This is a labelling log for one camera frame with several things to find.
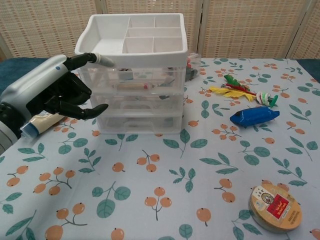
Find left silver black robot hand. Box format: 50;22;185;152
0;52;116;120

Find clear plastic drawer with pencil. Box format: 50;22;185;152
76;65;186;94

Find white plastic drawer organizer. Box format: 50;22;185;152
74;12;188;135

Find clear box red black pieces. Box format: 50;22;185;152
185;52;201;82

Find teal table cover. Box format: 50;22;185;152
0;57;320;153

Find cream squeeze sauce bottle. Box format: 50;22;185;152
19;111;69;139

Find wooden pencil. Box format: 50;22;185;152
113;83;154;90

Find floral leaf berry tablecloth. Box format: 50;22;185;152
0;57;320;240

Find colourful feather shuttlecock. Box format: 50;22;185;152
208;74;279;108

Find woven folding screen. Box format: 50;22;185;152
0;0;320;61

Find blue wrapped package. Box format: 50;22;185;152
229;105;280;129

